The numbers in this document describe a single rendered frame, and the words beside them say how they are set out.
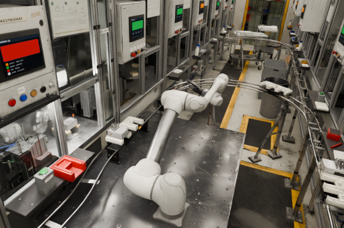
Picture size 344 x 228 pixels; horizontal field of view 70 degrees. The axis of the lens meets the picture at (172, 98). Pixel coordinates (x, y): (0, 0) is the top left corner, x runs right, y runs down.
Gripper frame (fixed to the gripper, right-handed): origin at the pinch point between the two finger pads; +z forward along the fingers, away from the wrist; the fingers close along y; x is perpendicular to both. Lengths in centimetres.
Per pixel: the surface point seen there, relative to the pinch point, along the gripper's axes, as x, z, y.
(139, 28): -11, 26, -68
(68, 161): -115, -35, -67
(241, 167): -8, -56, 112
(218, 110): 62, 57, 172
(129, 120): -69, -5, -26
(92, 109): -85, 14, -45
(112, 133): -86, -18, -41
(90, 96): -79, 16, -55
